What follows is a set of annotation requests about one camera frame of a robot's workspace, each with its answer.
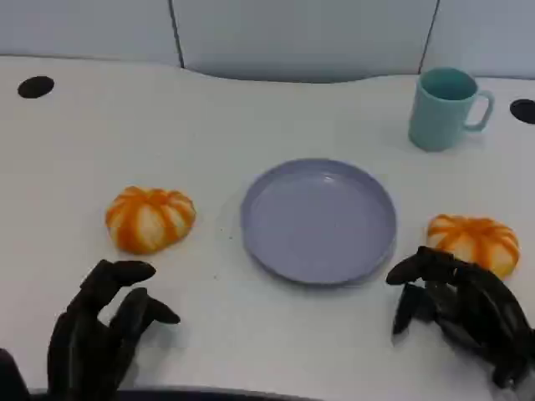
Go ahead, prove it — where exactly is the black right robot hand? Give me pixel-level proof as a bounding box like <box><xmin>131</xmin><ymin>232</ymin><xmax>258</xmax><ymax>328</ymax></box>
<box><xmin>385</xmin><ymin>245</ymin><xmax>535</xmax><ymax>392</ymax></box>

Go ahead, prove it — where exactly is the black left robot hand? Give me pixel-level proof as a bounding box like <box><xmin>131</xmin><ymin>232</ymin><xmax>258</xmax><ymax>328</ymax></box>
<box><xmin>46</xmin><ymin>258</ymin><xmax>181</xmax><ymax>401</ymax></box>

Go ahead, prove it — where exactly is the orange and white bread roll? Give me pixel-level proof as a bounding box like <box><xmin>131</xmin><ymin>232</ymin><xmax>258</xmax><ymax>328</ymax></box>
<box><xmin>104</xmin><ymin>185</ymin><xmax>197</xmax><ymax>255</ymax></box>
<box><xmin>426</xmin><ymin>214</ymin><xmax>521</xmax><ymax>280</ymax></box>

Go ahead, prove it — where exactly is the lilac plate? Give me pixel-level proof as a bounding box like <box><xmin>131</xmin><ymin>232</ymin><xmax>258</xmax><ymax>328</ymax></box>
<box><xmin>240</xmin><ymin>157</ymin><xmax>398</xmax><ymax>288</ymax></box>

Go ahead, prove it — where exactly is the pale green mug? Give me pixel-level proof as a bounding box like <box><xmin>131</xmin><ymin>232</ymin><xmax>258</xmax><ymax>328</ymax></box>
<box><xmin>408</xmin><ymin>67</ymin><xmax>496</xmax><ymax>152</ymax></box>

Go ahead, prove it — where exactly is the grey partition panel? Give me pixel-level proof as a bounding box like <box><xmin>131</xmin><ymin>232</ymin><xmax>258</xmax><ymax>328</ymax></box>
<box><xmin>417</xmin><ymin>0</ymin><xmax>535</xmax><ymax>80</ymax></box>
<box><xmin>169</xmin><ymin>0</ymin><xmax>440</xmax><ymax>84</ymax></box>
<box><xmin>0</xmin><ymin>0</ymin><xmax>185</xmax><ymax>70</ymax></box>

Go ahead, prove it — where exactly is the black table cable hole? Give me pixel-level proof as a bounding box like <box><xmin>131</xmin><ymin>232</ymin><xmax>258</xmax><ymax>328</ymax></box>
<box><xmin>509</xmin><ymin>99</ymin><xmax>535</xmax><ymax>124</ymax></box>
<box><xmin>17</xmin><ymin>75</ymin><xmax>55</xmax><ymax>99</ymax></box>

